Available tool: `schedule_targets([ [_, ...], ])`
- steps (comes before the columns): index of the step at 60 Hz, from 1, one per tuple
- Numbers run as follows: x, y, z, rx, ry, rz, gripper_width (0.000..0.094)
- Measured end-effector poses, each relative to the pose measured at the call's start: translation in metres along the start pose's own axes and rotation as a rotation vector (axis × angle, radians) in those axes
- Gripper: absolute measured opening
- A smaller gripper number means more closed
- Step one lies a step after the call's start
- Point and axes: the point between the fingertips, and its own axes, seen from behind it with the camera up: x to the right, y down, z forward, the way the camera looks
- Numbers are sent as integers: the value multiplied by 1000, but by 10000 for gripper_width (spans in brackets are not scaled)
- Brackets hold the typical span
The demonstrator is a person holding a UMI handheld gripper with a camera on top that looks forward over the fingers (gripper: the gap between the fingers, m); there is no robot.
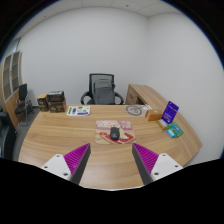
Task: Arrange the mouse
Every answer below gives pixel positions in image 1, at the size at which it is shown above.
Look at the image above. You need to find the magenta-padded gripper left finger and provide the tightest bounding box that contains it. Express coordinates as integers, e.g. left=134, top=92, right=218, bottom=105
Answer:
left=42, top=142, right=92, bottom=185

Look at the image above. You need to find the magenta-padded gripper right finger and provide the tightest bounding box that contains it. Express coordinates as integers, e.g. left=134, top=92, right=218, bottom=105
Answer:
left=132, top=142, right=184, bottom=185

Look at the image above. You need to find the black computer mouse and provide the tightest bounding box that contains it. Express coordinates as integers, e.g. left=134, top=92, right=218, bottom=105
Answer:
left=109, top=126, right=121, bottom=141

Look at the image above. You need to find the cartoon print mouse pad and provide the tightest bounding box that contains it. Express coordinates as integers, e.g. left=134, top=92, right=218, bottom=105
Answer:
left=94, top=119, right=137, bottom=146

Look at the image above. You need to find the small blue box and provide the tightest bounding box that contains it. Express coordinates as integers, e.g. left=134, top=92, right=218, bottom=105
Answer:
left=165, top=128, right=177, bottom=139

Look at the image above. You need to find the small tan box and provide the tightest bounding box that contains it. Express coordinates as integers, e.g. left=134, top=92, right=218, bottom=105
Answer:
left=156, top=118, right=170, bottom=131

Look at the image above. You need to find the green box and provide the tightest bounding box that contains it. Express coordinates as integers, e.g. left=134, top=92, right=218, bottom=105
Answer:
left=168, top=122, right=185, bottom=138

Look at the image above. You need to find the orange box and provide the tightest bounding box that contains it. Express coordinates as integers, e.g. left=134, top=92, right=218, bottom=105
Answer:
left=144, top=108, right=164, bottom=122

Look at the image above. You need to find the white printed leaflet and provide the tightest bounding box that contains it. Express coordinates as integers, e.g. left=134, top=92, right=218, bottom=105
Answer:
left=65, top=105, right=91, bottom=117

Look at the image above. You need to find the purple card package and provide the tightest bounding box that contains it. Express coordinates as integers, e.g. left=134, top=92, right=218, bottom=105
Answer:
left=161, top=100, right=180, bottom=125

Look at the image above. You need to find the large brown open carton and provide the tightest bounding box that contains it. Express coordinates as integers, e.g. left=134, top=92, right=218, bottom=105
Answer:
left=46, top=90, right=67, bottom=114

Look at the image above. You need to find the wooden side desk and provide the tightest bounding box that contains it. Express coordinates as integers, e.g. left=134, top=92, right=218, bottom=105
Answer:
left=125, top=83, right=174, bottom=111

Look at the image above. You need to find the small brown carton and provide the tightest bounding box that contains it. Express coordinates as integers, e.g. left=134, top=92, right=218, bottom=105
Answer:
left=36, top=92, right=50, bottom=112

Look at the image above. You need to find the grey backpack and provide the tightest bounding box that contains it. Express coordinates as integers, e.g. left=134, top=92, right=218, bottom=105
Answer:
left=92, top=78, right=116, bottom=106

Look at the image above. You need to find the black leather armchair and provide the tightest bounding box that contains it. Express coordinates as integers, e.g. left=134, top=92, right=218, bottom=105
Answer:
left=0, top=111, right=18, bottom=159

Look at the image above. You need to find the black mesh office chair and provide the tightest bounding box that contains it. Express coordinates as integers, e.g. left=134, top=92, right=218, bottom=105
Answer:
left=80, top=72, right=125, bottom=106

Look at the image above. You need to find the small black visitor chair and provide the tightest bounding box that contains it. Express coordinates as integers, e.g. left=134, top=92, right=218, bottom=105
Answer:
left=14, top=83, right=34, bottom=127

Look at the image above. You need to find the wooden shelf unit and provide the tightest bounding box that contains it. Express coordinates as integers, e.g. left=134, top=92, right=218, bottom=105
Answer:
left=0, top=50, right=24, bottom=128

